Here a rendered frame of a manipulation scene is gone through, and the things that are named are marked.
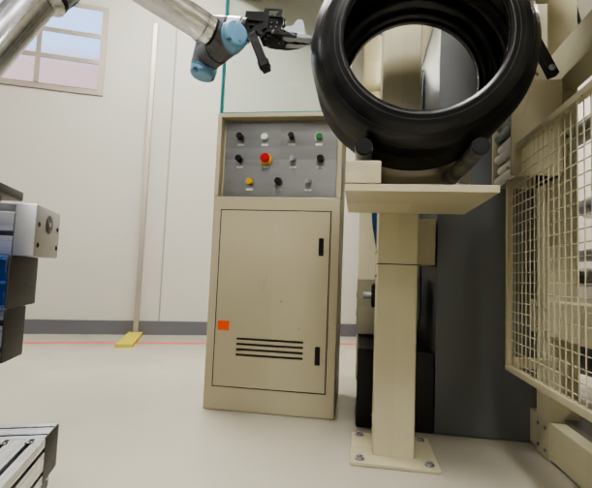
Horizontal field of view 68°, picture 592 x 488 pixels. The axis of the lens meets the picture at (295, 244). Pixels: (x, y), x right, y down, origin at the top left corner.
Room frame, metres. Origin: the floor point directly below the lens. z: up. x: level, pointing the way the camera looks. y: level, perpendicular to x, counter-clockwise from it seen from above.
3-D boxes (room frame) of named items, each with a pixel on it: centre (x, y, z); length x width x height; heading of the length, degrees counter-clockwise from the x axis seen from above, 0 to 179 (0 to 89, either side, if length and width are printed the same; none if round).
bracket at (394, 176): (1.40, -0.35, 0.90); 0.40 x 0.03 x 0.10; 82
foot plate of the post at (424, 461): (1.48, -0.34, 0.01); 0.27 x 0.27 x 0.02; 82
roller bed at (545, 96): (1.39, -0.74, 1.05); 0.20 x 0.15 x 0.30; 172
